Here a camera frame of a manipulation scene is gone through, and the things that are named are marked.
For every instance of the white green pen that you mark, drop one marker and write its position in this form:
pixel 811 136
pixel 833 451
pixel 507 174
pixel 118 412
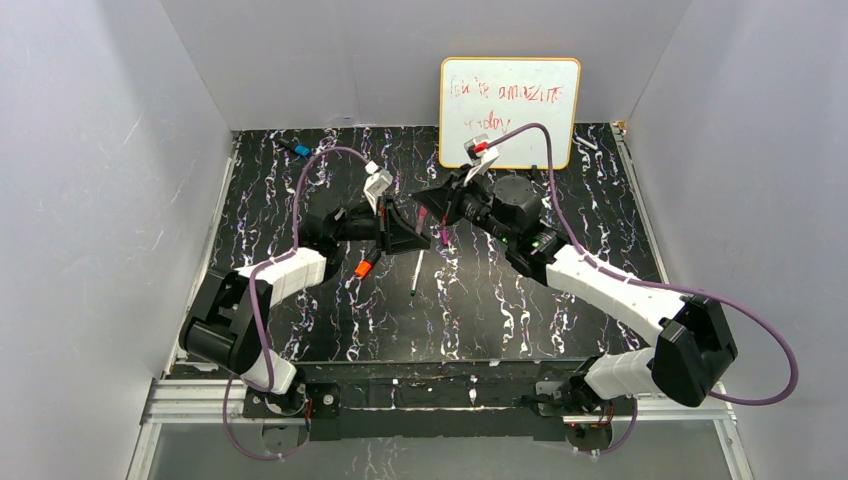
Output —
pixel 416 273

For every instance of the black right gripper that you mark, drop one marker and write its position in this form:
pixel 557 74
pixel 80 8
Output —
pixel 457 201

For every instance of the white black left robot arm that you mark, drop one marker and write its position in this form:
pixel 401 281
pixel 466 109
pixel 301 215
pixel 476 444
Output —
pixel 227 321

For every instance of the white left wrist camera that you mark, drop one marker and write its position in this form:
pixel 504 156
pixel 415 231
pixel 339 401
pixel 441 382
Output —
pixel 377 182

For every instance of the orange framed whiteboard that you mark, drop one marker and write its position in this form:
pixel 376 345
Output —
pixel 493 96

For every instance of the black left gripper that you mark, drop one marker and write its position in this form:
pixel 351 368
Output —
pixel 385 226

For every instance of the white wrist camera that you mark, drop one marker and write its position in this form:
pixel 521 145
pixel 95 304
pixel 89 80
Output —
pixel 481 156
pixel 377 182

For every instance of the blue black marker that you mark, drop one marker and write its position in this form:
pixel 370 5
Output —
pixel 296 148

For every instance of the small white pen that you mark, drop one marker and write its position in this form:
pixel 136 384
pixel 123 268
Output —
pixel 586 143

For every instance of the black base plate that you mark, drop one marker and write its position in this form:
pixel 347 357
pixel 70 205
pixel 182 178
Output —
pixel 450 399

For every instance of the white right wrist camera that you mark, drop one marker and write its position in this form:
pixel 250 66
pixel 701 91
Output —
pixel 481 156

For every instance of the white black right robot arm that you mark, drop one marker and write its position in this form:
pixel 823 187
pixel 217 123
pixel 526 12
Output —
pixel 689 341

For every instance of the pink white pen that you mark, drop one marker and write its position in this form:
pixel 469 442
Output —
pixel 421 219

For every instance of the black orange highlighter pen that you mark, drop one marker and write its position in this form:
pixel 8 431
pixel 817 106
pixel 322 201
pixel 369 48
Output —
pixel 367 263

